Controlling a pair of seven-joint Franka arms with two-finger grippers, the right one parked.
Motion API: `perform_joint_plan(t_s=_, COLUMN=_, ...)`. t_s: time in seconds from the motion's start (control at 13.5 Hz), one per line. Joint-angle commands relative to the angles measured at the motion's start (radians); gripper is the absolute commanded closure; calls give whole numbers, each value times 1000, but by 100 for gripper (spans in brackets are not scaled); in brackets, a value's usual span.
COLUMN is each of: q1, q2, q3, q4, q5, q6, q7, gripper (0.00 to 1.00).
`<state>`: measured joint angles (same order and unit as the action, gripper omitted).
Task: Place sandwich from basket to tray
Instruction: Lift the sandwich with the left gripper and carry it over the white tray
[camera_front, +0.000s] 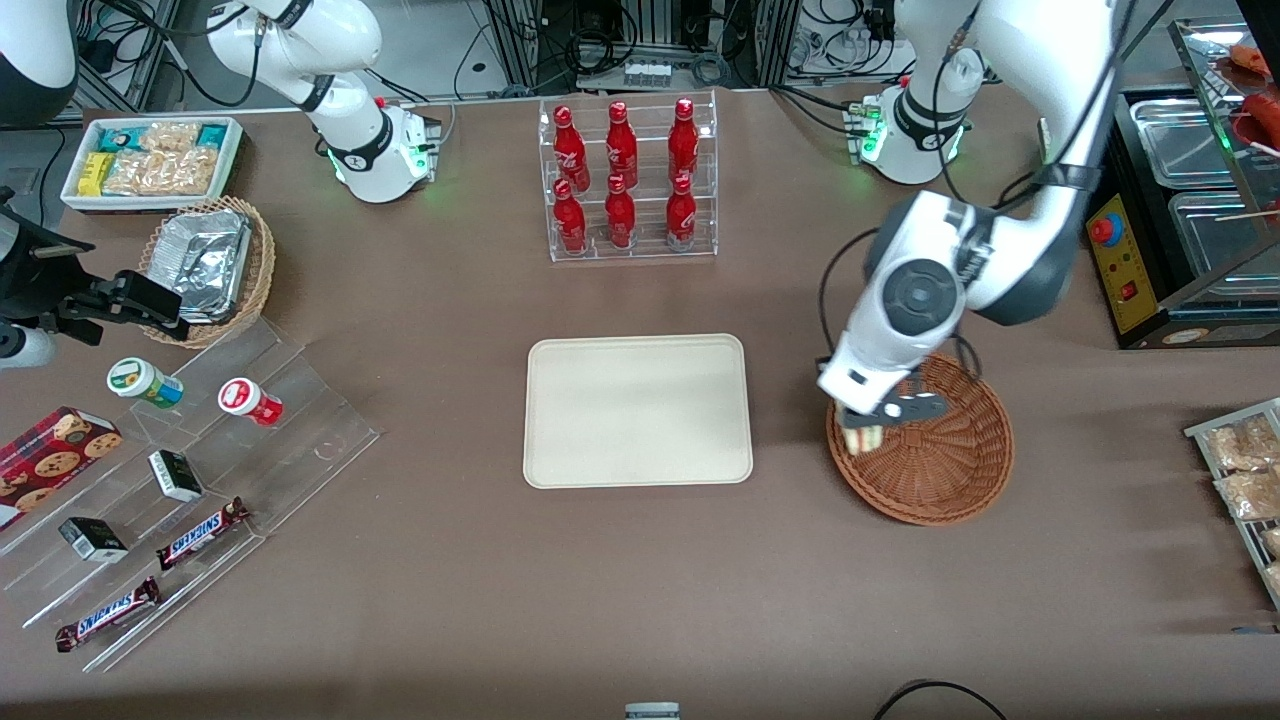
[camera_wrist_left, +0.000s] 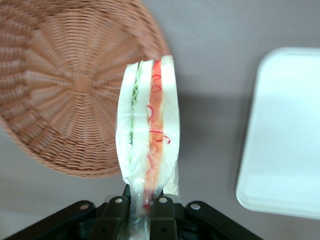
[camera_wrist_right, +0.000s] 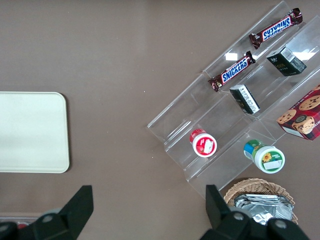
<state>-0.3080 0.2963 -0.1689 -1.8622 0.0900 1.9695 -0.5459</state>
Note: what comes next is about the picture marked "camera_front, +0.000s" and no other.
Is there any white snack bin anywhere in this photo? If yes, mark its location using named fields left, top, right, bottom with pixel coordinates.
left=60, top=115, right=244, bottom=214

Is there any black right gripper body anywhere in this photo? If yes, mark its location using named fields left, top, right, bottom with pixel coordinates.
left=0, top=188, right=101, bottom=346

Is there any small black white box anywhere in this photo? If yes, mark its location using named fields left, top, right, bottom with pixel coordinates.
left=58, top=517, right=129, bottom=563
left=148, top=450, right=204, bottom=503

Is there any foil containers stack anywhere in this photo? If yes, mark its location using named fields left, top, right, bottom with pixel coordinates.
left=155, top=210, right=252, bottom=324

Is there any red lid cup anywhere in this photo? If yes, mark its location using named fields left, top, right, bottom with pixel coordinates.
left=218, top=377, right=284, bottom=428

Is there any black food warmer yellow panel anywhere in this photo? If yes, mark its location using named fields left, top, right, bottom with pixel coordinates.
left=1085, top=15, right=1280, bottom=351

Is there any red sausage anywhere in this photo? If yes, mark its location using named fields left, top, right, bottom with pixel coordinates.
left=1240, top=92, right=1280, bottom=151

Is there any red cola bottle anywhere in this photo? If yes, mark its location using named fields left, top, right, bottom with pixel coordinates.
left=605, top=174, right=638, bottom=250
left=605, top=100, right=639, bottom=189
left=668, top=97, right=699, bottom=183
left=553, top=105, right=591, bottom=191
left=553, top=178, right=589, bottom=254
left=665, top=173, right=698, bottom=251

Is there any clear puffed snack bag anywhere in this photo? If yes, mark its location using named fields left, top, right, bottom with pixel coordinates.
left=105, top=148, right=217, bottom=197
left=140, top=121, right=201, bottom=152

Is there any tray of packaged snacks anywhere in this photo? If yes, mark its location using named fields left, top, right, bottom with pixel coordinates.
left=1185, top=398, right=1280, bottom=611

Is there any black floor cable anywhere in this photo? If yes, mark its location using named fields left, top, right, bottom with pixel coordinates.
left=872, top=680, right=1011, bottom=720

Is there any cream plastic tray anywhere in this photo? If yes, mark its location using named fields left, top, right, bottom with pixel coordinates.
left=523, top=333, right=754, bottom=491

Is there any red cookie box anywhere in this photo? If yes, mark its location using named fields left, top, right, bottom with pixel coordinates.
left=0, top=405, right=123, bottom=531

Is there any snickers bar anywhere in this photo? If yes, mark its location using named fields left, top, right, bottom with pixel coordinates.
left=155, top=497, right=251, bottom=571
left=55, top=577, right=162, bottom=653

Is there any small tan wicker basket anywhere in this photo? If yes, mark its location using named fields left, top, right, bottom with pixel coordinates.
left=140, top=195, right=277, bottom=349

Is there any round brown wicker basket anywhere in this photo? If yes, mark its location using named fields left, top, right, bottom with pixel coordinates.
left=826, top=350, right=1015, bottom=527

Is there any steel pan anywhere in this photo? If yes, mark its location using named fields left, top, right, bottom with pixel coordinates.
left=1168, top=190, right=1280, bottom=293
left=1130, top=98, right=1236, bottom=189

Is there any clear acrylic stepped display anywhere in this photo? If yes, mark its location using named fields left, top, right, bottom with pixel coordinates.
left=0, top=315, right=382, bottom=673

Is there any green lid cup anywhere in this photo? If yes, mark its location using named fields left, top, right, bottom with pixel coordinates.
left=107, top=357, right=185, bottom=410

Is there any clear acrylic bottle rack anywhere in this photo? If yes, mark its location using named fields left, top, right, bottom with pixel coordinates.
left=538, top=88, right=719, bottom=263

